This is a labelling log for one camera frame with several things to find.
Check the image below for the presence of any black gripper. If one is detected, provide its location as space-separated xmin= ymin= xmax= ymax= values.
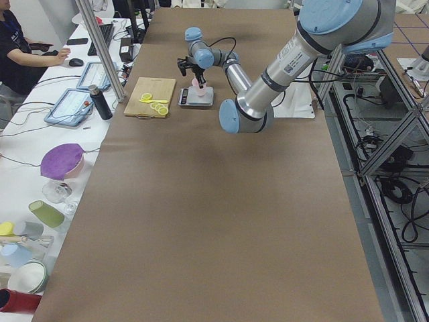
xmin=189 ymin=62 xmax=206 ymax=88

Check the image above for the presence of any pink plastic cup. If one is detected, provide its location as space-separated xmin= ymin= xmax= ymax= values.
xmin=191 ymin=77 xmax=206 ymax=97

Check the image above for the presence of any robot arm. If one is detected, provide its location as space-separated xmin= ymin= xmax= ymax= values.
xmin=177 ymin=0 xmax=396 ymax=133

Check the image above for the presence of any silver kitchen scale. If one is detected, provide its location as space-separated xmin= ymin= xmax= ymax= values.
xmin=178 ymin=87 xmax=214 ymax=108

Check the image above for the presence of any green plastic cup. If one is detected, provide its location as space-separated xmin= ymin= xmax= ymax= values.
xmin=28 ymin=200 xmax=65 ymax=228

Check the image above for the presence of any grey cup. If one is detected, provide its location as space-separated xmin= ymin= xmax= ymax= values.
xmin=13 ymin=221 xmax=44 ymax=240

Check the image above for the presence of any yellow cup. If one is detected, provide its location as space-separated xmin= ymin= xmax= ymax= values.
xmin=0 ymin=221 xmax=14 ymax=237

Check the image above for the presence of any light blue cup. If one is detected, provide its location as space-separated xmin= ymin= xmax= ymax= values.
xmin=1 ymin=244 xmax=33 ymax=268

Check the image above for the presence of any red cup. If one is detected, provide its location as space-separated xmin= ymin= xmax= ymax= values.
xmin=1 ymin=288 xmax=42 ymax=314

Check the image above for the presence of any bamboo cutting board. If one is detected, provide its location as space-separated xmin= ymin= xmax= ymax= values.
xmin=123 ymin=77 xmax=176 ymax=118

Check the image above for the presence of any lemon slice near edge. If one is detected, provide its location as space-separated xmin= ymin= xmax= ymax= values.
xmin=157 ymin=106 xmax=169 ymax=115

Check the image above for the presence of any middle lemon slice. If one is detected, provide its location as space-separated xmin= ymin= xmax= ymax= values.
xmin=150 ymin=103 xmax=164 ymax=111

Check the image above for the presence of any lemon slice by knife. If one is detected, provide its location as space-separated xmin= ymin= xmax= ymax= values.
xmin=140 ymin=93 xmax=153 ymax=102

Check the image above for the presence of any black power adapter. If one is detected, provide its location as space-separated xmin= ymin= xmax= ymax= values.
xmin=119 ymin=38 xmax=134 ymax=62

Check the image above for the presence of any black thermos bottle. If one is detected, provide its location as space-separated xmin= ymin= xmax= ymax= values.
xmin=88 ymin=85 xmax=113 ymax=120

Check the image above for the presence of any black keyboard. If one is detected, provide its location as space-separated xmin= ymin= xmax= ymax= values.
xmin=87 ymin=23 xmax=116 ymax=57

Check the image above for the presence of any far blue teach pendant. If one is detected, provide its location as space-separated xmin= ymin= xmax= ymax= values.
xmin=76 ymin=62 xmax=111 ymax=91

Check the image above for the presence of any blue teach pendant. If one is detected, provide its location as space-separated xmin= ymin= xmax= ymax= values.
xmin=44 ymin=89 xmax=93 ymax=127
xmin=76 ymin=62 xmax=111 ymax=91

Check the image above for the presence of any black computer mouse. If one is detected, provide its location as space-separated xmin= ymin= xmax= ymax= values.
xmin=68 ymin=58 xmax=84 ymax=67

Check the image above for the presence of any black smartphone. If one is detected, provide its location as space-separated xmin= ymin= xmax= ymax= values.
xmin=66 ymin=38 xmax=88 ymax=46

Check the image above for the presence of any near blue teach pendant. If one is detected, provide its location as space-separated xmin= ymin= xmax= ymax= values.
xmin=44 ymin=89 xmax=93 ymax=127

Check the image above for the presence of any purple cloth on bowl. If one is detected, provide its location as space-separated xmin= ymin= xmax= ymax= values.
xmin=40 ymin=144 xmax=84 ymax=180

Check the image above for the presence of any person at desk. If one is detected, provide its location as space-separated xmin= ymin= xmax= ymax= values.
xmin=0 ymin=9 xmax=72 ymax=97

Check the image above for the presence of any wine glass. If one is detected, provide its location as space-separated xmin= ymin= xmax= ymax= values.
xmin=42 ymin=180 xmax=78 ymax=216

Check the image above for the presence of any white green-rimmed bowl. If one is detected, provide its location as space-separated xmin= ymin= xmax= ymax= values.
xmin=7 ymin=262 xmax=48 ymax=294

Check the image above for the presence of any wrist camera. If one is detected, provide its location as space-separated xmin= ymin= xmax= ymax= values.
xmin=177 ymin=56 xmax=194 ymax=76

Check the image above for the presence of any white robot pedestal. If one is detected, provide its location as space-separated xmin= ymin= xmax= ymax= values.
xmin=271 ymin=83 xmax=315 ymax=119

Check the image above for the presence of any aluminium frame post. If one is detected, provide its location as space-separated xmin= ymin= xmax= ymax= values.
xmin=75 ymin=0 xmax=125 ymax=103

